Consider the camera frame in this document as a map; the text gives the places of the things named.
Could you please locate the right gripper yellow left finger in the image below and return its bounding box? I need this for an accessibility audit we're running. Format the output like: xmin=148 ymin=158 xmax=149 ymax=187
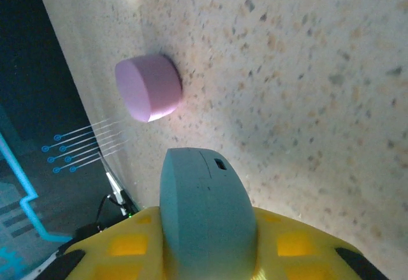
xmin=31 ymin=205 xmax=166 ymax=280

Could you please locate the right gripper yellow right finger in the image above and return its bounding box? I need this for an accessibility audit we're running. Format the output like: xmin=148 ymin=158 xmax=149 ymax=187
xmin=253 ymin=208 xmax=390 ymax=280

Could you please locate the light blue earbud charging case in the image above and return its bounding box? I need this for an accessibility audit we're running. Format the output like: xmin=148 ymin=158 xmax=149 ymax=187
xmin=159 ymin=147 xmax=258 ymax=280

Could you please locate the pink earbud charging case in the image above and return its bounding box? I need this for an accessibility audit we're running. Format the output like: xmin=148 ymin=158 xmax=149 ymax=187
xmin=114 ymin=53 xmax=184 ymax=124

